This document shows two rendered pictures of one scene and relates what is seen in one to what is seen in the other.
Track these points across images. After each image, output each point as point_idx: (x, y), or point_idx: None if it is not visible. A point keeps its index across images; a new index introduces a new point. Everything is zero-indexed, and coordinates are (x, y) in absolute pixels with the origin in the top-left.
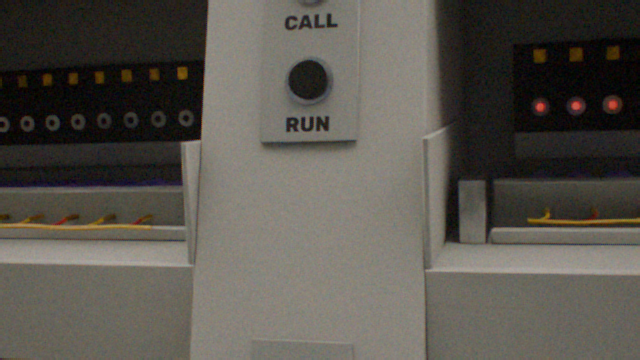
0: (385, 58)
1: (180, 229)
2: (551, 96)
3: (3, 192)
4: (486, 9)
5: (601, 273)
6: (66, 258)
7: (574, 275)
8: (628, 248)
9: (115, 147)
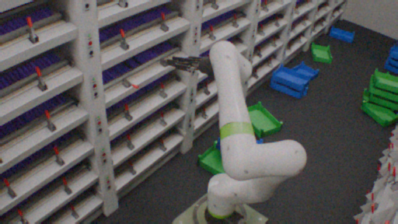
0: (198, 37)
1: (179, 51)
2: None
3: (166, 54)
4: None
5: (205, 46)
6: None
7: (204, 47)
8: (201, 41)
9: None
